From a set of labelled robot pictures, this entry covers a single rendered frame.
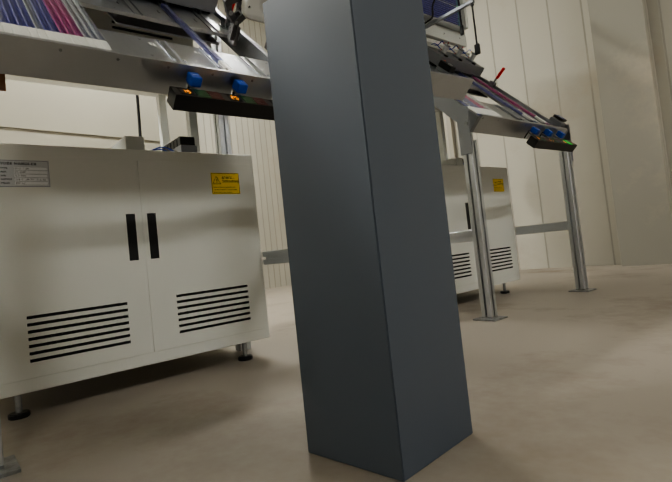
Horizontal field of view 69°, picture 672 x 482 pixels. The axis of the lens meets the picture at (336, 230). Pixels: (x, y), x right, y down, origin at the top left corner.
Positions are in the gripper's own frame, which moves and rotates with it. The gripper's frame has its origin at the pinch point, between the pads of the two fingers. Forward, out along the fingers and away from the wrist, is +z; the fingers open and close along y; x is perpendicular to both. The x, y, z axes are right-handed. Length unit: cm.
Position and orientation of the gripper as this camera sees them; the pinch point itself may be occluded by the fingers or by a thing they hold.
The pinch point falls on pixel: (251, 42)
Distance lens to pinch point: 115.0
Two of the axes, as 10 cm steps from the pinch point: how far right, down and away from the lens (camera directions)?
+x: -5.3, -6.1, 5.9
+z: -3.6, 7.9, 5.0
